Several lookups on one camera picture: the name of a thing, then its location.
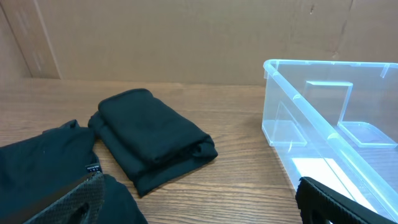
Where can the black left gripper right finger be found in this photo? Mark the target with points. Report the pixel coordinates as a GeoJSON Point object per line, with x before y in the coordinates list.
{"type": "Point", "coordinates": [319, 204]}

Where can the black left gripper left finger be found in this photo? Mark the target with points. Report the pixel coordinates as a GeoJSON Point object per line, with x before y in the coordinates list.
{"type": "Point", "coordinates": [79, 202]}

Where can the small black cloth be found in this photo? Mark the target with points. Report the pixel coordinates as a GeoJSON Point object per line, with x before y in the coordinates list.
{"type": "Point", "coordinates": [39, 166]}

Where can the large black cloth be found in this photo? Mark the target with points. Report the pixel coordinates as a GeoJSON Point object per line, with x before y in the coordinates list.
{"type": "Point", "coordinates": [150, 141]}

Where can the clear plastic storage container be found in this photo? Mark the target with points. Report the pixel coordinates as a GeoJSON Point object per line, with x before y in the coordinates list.
{"type": "Point", "coordinates": [346, 111]}

